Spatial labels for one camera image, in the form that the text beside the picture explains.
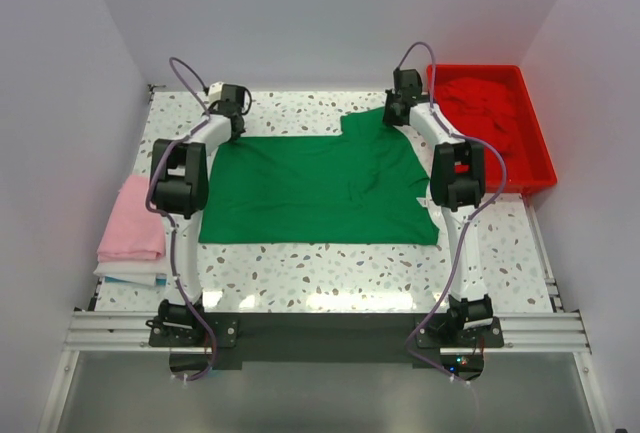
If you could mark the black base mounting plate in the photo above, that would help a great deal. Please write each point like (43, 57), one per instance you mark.
(229, 341)

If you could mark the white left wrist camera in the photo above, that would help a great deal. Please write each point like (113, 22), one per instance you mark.
(214, 91)

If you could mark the folded white t shirt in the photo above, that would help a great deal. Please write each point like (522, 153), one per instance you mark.
(156, 267)

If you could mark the red t shirt in bin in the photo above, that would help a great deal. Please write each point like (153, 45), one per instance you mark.
(487, 110)

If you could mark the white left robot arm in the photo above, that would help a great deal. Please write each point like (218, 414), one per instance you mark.
(178, 192)

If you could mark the green t shirt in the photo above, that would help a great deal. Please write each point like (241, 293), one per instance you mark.
(363, 186)

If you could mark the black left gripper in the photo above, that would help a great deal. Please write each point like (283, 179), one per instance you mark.
(237, 136)

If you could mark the aluminium frame rail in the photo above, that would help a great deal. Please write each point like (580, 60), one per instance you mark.
(111, 380)

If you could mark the red plastic bin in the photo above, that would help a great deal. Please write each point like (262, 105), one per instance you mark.
(542, 172)

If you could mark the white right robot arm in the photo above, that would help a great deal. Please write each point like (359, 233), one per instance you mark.
(457, 186)

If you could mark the folded pink t shirt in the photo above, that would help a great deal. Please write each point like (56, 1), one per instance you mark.
(132, 233)

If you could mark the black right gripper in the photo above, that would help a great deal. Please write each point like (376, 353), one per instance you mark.
(387, 117)

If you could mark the folded teal t shirt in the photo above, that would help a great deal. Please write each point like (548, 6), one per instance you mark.
(149, 280)

